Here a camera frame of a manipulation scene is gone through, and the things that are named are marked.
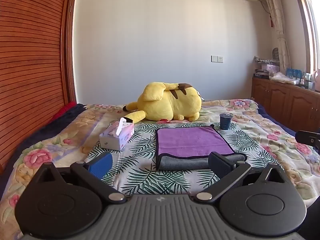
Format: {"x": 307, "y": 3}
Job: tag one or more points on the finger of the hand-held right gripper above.
{"x": 307, "y": 137}

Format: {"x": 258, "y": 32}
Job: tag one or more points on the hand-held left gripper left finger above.
{"x": 101, "y": 165}

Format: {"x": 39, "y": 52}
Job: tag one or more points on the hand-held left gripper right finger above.
{"x": 219, "y": 165}

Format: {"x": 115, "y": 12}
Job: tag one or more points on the purple and grey towel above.
{"x": 192, "y": 140}

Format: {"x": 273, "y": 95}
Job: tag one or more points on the pink and white tissue box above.
{"x": 117, "y": 136}

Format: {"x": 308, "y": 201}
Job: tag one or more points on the wooden cabinet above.
{"x": 287, "y": 100}

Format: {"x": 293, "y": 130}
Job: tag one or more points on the leaf print cloth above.
{"x": 142, "y": 155}

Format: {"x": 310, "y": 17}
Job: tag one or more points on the dark blue cup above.
{"x": 225, "y": 122}

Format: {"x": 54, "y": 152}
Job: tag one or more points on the pink jug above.
{"x": 317, "y": 80}

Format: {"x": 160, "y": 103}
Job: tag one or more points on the dark blue blanket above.
{"x": 50, "y": 130}

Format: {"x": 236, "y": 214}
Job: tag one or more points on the white cloth pile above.
{"x": 285, "y": 77}

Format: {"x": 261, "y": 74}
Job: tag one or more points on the blue carton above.
{"x": 293, "y": 73}

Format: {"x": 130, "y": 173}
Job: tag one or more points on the red cloth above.
{"x": 65, "y": 108}

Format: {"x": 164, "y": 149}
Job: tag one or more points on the stack of books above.
{"x": 261, "y": 73}

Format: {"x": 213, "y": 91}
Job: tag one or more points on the yellow plush toy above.
{"x": 170, "y": 102}

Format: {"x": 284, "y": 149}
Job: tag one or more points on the folded floral cloth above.
{"x": 265, "y": 60}

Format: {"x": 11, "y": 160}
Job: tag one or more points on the patterned cream curtain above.
{"x": 277, "y": 25}

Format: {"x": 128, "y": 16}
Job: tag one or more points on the red tassel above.
{"x": 271, "y": 21}

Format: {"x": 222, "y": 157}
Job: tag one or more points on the white wall socket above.
{"x": 217, "y": 59}

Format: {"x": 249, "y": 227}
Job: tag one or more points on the wooden window frame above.
{"x": 303, "y": 25}

